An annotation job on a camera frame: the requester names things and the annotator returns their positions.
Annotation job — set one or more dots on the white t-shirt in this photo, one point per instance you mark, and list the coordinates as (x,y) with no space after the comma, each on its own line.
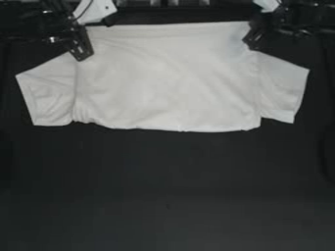
(173,81)

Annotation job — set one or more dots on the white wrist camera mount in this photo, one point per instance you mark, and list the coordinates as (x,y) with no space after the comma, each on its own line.
(265,5)
(93,11)

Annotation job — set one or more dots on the grey metal bracket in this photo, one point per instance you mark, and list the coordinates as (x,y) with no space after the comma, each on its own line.
(172,2)
(154,2)
(121,2)

